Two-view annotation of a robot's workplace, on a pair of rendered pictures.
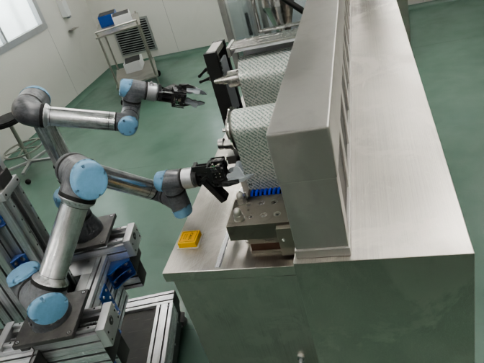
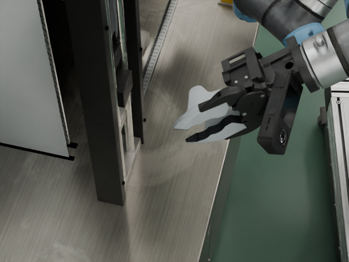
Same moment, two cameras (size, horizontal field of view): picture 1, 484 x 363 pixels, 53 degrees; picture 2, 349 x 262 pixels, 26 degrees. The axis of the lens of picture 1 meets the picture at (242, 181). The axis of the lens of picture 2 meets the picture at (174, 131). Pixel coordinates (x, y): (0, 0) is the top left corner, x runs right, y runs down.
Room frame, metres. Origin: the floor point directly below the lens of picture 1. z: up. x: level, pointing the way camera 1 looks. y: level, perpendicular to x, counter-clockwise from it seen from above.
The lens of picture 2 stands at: (2.65, -0.02, 2.12)
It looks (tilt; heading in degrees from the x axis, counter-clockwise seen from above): 55 degrees down; 175
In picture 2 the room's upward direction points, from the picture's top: straight up
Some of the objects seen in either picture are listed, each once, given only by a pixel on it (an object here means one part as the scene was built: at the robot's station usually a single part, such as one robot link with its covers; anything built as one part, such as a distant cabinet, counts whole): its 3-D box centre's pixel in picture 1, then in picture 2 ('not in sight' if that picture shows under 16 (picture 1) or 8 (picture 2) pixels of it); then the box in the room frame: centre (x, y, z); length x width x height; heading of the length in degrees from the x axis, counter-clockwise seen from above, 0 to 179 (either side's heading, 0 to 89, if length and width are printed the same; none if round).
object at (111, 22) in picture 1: (129, 54); not in sight; (6.27, 0.91, 0.51); 0.91 x 0.58 x 1.02; 4
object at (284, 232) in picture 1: (294, 240); not in sight; (1.19, -0.11, 0.96); 0.10 x 0.03 x 0.11; 70
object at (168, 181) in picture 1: (171, 181); not in sight; (1.54, 0.25, 1.11); 0.11 x 0.08 x 0.09; 70
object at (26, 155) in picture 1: (24, 145); not in sight; (4.67, 2.00, 0.31); 0.55 x 0.53 x 0.62; 160
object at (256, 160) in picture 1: (276, 166); not in sight; (1.41, -0.13, 1.11); 0.23 x 0.01 x 0.18; 70
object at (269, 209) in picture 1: (290, 213); not in sight; (1.28, -0.12, 1.00); 0.40 x 0.16 x 0.06; 70
